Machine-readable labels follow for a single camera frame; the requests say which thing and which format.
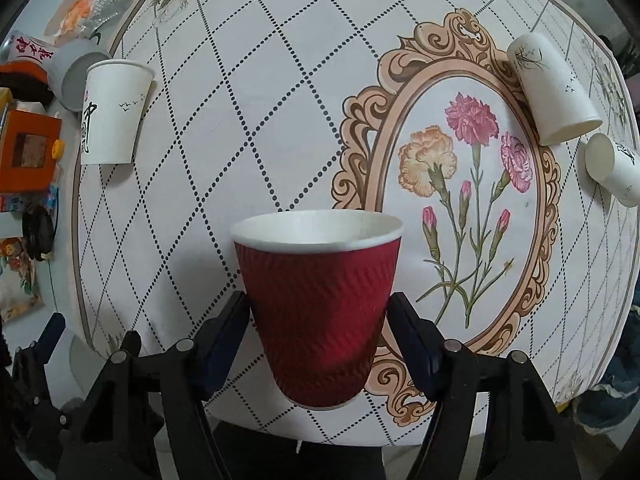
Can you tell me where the clear plastic goldfish bag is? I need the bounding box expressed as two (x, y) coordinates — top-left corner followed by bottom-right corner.
(43, 0), (134, 46)

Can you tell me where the floral printed tablecloth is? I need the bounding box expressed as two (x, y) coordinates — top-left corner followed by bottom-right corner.
(73, 0), (639, 404)

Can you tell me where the plain white paper cup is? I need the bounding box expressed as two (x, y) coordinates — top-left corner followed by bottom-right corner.
(585, 133), (640, 208)

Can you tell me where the orange box with window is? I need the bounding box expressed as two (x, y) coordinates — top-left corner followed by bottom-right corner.
(0, 110), (62, 194)

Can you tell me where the blue ruffled cloth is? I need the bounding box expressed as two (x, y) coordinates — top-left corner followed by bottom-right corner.
(574, 304), (639, 434)

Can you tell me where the white cup with ink plant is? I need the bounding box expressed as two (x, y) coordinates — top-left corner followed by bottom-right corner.
(506, 32), (603, 146)

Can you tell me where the white cup with calligraphy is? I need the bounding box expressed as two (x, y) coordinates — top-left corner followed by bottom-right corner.
(80, 58), (155, 166)

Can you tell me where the red ripple paper cup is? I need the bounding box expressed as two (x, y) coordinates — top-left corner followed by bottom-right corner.
(230, 209), (404, 410)

